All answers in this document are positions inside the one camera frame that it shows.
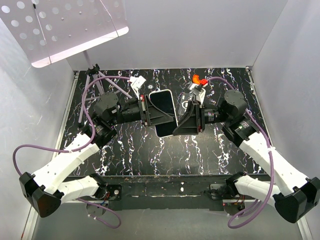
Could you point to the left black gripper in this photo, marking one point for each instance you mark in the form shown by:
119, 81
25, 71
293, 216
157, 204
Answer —
154, 116

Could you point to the clear phone case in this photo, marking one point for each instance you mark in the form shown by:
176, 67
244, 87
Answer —
183, 100

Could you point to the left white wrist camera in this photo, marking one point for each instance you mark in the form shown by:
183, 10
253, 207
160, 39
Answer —
136, 83

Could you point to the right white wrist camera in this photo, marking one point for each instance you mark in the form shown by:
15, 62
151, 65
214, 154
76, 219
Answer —
198, 89

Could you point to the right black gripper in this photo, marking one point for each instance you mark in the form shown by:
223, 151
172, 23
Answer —
193, 121

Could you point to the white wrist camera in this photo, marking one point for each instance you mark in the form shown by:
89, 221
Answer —
198, 89
136, 83

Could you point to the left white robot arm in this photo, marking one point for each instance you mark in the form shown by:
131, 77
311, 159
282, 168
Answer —
46, 188

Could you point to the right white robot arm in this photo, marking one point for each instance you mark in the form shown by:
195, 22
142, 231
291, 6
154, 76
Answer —
291, 192

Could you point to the black front mounting rail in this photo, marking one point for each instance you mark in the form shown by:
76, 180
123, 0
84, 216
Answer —
177, 192

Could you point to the orange curved plastic part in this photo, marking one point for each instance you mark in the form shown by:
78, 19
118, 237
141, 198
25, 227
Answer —
196, 80

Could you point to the perforated white music stand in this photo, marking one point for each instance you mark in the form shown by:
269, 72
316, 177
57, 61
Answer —
36, 39

